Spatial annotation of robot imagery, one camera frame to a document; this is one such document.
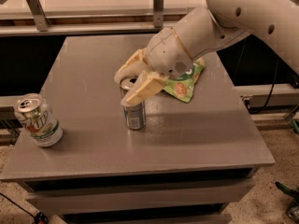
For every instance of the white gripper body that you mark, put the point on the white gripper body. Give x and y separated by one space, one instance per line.
165 53

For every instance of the green chip bag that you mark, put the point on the green chip bag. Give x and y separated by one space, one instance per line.
183 87

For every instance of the green tool on floor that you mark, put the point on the green tool on floor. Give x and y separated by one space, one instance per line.
290 192

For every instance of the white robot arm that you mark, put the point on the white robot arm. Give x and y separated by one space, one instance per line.
213 26

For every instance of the metal bracket middle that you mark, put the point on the metal bracket middle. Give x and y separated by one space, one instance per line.
158 13

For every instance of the white green 7up can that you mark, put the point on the white green 7up can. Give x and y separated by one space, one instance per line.
35 115

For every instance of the metal bracket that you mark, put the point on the metal bracket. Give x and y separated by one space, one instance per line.
158 13
41 22

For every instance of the metal bracket left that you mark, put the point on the metal bracket left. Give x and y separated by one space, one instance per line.
41 22

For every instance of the black cable floor left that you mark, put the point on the black cable floor left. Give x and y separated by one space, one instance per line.
38 218

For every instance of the silver blue redbull can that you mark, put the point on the silver blue redbull can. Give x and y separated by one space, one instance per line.
135 115

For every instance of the grey drawer cabinet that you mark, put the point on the grey drawer cabinet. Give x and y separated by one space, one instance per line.
188 162

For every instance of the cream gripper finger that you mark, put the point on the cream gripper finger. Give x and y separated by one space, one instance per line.
134 66
147 85

